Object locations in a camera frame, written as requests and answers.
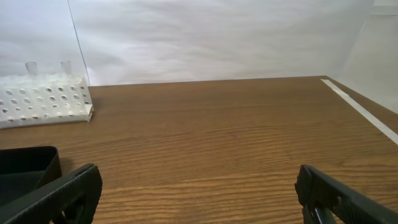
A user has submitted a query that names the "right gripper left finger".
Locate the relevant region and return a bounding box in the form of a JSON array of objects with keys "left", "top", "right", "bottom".
[{"left": 0, "top": 163, "right": 103, "bottom": 224}]

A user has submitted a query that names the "clear test tube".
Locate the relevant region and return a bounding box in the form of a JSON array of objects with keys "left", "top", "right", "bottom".
[
  {"left": 24, "top": 61, "right": 39, "bottom": 76},
  {"left": 60, "top": 60, "right": 72, "bottom": 75}
]

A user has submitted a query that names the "black tray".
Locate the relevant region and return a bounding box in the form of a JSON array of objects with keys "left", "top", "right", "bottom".
[{"left": 0, "top": 146, "right": 63, "bottom": 208}]

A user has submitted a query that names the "white test tube rack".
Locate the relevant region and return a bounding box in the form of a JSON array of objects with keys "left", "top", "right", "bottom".
[{"left": 0, "top": 73, "right": 95, "bottom": 130}]

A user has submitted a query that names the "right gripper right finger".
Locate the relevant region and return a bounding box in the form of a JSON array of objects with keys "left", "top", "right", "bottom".
[{"left": 294, "top": 164, "right": 398, "bottom": 224}]

